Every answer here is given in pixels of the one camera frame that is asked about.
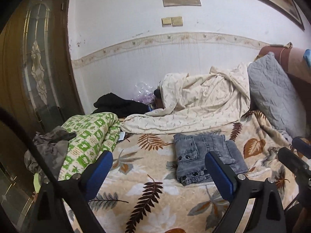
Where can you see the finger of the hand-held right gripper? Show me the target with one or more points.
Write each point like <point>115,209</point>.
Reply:
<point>292,160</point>
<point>302,144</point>

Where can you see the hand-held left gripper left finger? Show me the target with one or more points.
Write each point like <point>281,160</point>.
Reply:
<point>97,172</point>

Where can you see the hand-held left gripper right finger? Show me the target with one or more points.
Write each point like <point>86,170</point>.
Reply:
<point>218,174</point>

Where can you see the grey denim pants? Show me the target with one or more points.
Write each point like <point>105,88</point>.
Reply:
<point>201,160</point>

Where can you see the green and white patterned quilt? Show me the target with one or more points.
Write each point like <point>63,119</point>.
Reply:
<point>90,138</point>

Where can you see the grey crumpled clothing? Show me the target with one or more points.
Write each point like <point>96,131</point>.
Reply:
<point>46,150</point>

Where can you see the beige leaf print blanket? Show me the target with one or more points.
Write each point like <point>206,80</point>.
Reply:
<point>155,174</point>

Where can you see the grey quilted pillow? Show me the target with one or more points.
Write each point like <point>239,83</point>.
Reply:
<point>272,92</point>

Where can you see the black clothing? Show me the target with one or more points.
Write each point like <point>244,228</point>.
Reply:
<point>116,104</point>

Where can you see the cream patterned duvet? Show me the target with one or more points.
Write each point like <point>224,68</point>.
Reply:
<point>199,102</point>

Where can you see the brown headboard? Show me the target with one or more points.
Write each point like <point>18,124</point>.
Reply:
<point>291,63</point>

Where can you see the clear plastic bag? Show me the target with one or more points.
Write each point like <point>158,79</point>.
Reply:
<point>143,92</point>

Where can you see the brown wooden door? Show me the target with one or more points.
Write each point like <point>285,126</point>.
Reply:
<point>29,60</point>

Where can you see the beige wall switch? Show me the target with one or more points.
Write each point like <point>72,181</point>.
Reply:
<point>166,21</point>
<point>177,20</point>

